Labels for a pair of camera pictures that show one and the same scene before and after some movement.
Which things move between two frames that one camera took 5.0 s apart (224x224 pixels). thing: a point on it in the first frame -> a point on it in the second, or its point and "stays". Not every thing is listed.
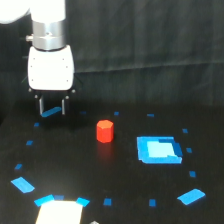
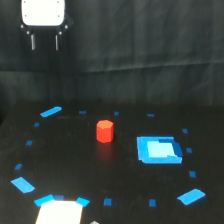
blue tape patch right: [192, 196] stays
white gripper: [51, 70] -> [44, 17]
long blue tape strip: [50, 112] stays
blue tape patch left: [23, 185] stays
